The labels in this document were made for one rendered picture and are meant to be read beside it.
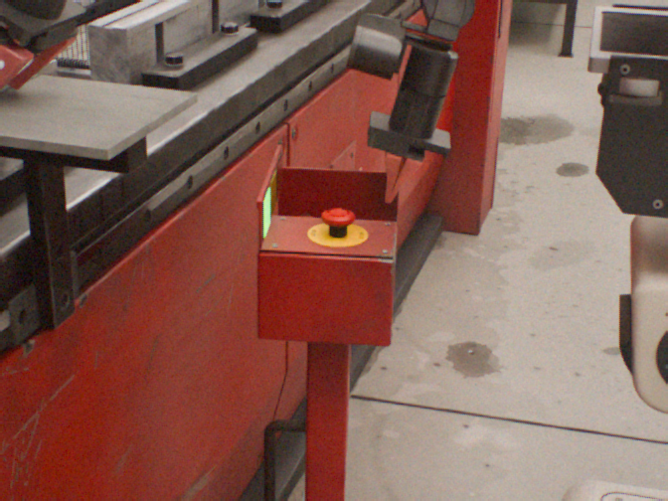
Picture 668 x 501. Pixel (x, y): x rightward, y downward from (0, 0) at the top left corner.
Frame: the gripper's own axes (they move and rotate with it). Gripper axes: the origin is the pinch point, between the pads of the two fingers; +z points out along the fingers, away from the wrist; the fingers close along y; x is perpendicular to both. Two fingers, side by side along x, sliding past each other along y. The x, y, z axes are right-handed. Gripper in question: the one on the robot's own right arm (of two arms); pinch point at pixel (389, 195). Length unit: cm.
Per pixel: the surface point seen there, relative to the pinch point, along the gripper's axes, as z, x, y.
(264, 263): 6.5, 15.1, 12.9
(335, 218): 0.1, 11.5, 6.3
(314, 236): 3.3, 10.9, 8.1
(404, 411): 76, -74, -25
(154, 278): 14.8, 10.3, 25.4
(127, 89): -13.8, 27.6, 30.0
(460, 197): 61, -174, -37
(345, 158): 21, -67, 4
